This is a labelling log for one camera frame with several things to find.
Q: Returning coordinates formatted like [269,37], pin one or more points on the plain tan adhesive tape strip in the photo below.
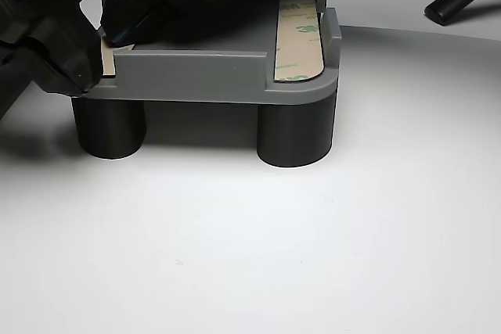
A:
[109,62]

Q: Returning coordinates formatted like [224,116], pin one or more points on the dark gray printed robot arm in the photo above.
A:
[11,87]

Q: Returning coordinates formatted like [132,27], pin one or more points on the tan tape strip green logo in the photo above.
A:
[297,48]

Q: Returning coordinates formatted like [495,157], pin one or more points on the gray plastic fixture dark legs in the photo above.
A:
[195,72]

